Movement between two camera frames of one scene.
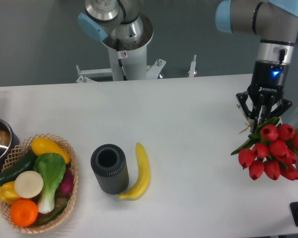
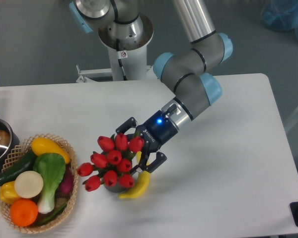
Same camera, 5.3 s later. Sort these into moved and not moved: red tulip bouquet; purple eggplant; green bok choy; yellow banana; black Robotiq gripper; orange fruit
Moved: red tulip bouquet; black Robotiq gripper
Not moved: orange fruit; yellow banana; purple eggplant; green bok choy
